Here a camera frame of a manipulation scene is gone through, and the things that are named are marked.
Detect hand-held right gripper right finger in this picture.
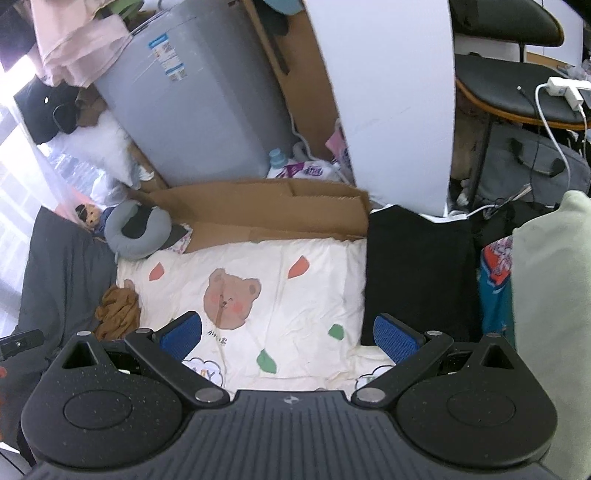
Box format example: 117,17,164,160
353,314,520,409

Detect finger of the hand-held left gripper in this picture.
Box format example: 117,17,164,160
0,329,45,361

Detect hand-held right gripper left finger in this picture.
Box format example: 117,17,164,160
60,311,229,408

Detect black skull-print sweater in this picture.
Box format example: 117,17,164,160
360,205,478,347

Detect dark clothes pile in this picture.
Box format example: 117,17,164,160
14,80,84,145

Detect brown tights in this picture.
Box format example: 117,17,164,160
95,279,141,342

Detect dark grey garment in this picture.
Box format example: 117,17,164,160
18,205,118,370

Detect cream bear-print quilt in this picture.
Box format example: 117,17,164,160
115,237,398,393

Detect teal and orange printed cloth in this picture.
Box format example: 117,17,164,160
478,235,518,344

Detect grey neck pillow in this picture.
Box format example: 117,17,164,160
104,199,172,261

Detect small bear doll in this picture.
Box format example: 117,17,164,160
74,202,114,240

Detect cardboard box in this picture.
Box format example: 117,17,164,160
134,0,372,254

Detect pale green cloth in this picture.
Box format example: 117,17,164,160
512,189,591,480

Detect purple and white detergent bag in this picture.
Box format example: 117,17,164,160
277,157,345,182

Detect bottle with light blue cap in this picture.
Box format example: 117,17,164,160
267,148,291,180

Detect pink packet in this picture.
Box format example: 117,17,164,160
325,119,354,183

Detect tan cloth item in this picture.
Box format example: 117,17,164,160
76,88,112,127

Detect white board panel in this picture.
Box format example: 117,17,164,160
302,0,458,219

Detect black wooden-edged chair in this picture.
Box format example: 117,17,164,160
449,0,591,199

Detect white charger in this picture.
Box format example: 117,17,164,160
547,78,591,110

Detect pink garment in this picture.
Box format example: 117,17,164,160
30,0,134,88

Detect grey bag with black handles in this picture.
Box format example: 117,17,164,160
475,121,591,208

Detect white cable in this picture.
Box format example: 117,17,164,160
534,83,573,197

